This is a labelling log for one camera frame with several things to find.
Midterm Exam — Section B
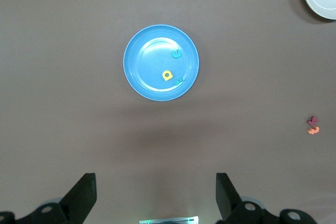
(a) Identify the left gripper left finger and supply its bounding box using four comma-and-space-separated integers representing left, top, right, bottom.
15, 173, 98, 224

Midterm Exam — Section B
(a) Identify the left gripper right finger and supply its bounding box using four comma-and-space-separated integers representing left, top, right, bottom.
216, 173, 282, 224

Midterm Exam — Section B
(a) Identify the blue plate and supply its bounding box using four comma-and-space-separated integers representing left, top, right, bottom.
123, 24, 200, 102

